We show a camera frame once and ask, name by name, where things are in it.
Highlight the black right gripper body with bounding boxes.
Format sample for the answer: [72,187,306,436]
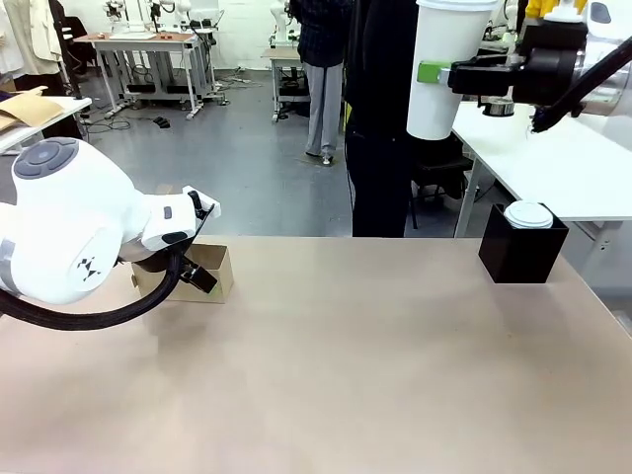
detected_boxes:
[511,23,589,108]

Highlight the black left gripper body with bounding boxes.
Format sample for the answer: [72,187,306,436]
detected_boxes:
[118,241,175,273]

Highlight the tall white paper cup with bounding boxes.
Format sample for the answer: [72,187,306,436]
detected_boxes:
[405,0,499,141]

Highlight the brown cardboard cup carrier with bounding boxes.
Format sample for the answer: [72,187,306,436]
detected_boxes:
[130,245,235,304]

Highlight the white lidded paper cup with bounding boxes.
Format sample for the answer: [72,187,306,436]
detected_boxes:
[503,199,554,231]

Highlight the round silver metal tin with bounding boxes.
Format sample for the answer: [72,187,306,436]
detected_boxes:
[481,96,515,119]

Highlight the person in yellow coat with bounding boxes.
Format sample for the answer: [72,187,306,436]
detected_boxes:
[525,0,589,21]

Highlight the black office chair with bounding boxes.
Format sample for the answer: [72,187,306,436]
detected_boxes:
[412,135,478,203]

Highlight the large white side table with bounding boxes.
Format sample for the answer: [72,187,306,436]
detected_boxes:
[451,101,632,223]

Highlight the person in black hoodie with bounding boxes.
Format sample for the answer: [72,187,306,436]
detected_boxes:
[344,0,421,238]

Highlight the person in plaid shirt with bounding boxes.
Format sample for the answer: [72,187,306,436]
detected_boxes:
[288,0,355,167]

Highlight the white table with cardboard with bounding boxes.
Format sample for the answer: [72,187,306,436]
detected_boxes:
[0,96,94,154]

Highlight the black square box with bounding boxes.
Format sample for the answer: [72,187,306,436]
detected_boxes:
[477,201,570,284]

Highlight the flat brown cardboard sheets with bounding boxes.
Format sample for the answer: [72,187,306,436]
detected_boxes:
[0,87,66,132]

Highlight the small wood-top table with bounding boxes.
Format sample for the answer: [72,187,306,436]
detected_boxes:
[260,46,312,124]

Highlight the grey workbench with brown top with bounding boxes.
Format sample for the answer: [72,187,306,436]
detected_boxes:
[73,32,206,119]

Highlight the dark garment on chair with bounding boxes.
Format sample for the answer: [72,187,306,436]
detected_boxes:
[48,0,100,95]

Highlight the hanging white coats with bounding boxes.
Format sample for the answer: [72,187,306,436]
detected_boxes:
[0,0,65,80]

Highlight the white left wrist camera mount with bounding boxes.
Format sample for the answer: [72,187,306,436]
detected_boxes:
[181,185,222,233]

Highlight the black left arm cable sleeve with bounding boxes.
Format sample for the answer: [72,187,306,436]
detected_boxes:
[0,246,192,332]

